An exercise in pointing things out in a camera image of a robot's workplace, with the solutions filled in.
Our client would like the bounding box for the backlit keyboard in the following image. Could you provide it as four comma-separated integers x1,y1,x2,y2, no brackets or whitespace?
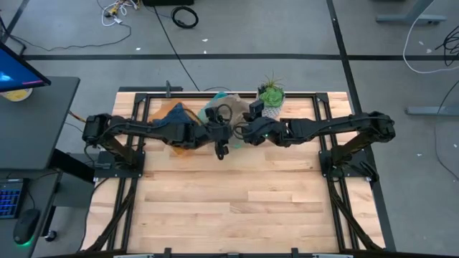
0,178,23,220

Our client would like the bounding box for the black aluminium table frame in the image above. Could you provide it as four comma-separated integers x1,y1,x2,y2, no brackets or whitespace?
80,91,387,258

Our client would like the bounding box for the black cable bundle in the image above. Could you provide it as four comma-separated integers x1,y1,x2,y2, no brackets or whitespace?
434,24,459,67

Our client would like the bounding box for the long white floor cable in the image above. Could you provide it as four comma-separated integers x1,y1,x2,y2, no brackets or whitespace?
402,0,459,75

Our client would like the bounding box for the grey desk foot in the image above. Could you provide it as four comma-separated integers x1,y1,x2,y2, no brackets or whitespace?
404,105,459,117
375,0,449,27

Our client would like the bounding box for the black right arm cable loop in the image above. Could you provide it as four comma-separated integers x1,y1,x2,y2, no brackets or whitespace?
232,122,250,142

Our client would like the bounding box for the teal plastic bin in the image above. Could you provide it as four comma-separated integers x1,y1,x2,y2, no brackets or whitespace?
196,90,245,150

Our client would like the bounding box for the succulent in patterned white pot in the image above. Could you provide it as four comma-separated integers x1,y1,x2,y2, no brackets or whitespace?
255,70,287,120

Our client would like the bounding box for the khaki baseball cap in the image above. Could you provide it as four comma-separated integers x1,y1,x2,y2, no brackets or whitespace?
217,93,252,125

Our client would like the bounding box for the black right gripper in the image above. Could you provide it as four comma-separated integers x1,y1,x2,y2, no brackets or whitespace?
242,111,288,148

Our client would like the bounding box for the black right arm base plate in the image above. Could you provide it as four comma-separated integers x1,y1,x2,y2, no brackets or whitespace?
318,148,374,179

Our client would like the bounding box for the black computer mouse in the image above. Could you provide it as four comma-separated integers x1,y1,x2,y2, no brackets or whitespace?
12,208,41,246

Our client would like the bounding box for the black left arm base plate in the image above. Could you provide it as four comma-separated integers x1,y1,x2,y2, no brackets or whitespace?
93,150,146,179

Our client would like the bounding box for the long black floor cable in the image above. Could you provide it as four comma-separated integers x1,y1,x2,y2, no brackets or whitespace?
153,4,201,92

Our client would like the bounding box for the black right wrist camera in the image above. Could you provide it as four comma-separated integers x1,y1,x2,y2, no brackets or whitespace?
249,100,266,121

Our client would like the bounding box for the dark blue baseball cap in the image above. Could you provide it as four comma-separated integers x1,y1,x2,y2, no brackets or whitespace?
153,102,197,127

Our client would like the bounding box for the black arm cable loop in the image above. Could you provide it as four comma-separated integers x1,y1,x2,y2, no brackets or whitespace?
232,122,250,142
214,103,235,126

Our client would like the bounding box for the black desk top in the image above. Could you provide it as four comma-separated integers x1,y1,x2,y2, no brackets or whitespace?
0,75,81,171

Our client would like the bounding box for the thin black floor cable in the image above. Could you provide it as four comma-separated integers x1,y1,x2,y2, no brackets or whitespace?
0,16,132,52

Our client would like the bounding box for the computer monitor with blue screen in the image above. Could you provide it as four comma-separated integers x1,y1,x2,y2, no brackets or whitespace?
0,42,52,94

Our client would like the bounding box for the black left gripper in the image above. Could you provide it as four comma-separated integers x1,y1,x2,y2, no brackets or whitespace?
203,123,234,161

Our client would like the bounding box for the coiled black cable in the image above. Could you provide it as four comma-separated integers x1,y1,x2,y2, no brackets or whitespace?
170,5,199,30

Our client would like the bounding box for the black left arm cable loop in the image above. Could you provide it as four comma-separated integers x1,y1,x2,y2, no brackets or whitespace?
214,103,235,126

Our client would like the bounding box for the white cable bundle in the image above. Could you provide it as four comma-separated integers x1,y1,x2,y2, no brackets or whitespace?
100,0,139,27

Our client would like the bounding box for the yellow round container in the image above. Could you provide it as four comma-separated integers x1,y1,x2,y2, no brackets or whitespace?
0,87,34,103

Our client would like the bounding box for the black box on floor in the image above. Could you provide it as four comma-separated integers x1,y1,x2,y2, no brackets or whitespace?
141,0,195,7

